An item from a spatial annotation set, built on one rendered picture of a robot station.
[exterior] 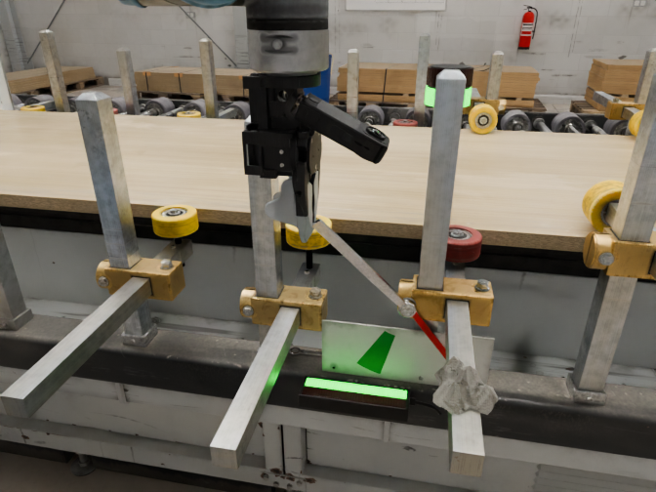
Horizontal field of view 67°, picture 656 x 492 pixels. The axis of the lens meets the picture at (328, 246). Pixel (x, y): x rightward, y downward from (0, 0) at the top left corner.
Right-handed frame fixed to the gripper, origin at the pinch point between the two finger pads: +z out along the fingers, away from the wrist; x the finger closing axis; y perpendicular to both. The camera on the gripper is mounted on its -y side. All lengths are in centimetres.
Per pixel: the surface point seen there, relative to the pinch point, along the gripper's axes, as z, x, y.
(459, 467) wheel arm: 13.3, 22.4, -19.7
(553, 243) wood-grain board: 8.8, -22.8, -36.6
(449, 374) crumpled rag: 10.7, 11.9, -18.7
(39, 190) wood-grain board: 7, -26, 63
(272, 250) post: 6.2, -6.1, 7.2
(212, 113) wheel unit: 8, -115, 63
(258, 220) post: 1.4, -6.1, 9.2
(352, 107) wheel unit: 4, -115, 11
